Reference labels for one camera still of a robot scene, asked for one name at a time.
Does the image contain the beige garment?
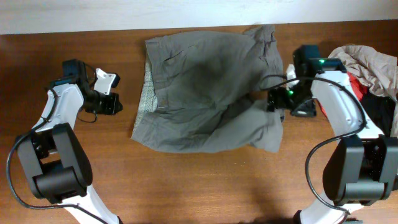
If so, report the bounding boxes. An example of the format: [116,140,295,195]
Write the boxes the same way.
[329,45,397,137]

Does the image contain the grey cargo shorts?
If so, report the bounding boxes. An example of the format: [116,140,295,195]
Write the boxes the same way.
[132,25,284,153]

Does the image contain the left black cable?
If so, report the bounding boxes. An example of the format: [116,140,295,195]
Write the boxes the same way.
[6,63,109,224]

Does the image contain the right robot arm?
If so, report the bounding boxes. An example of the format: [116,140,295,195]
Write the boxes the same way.
[267,45,397,224]

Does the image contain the red garment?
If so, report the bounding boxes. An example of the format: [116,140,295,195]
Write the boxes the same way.
[317,71,369,116]

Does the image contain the black garment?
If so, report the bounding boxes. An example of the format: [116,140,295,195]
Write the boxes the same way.
[360,92,396,137]

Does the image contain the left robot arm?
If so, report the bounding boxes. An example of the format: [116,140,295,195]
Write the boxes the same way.
[6,59,123,223]

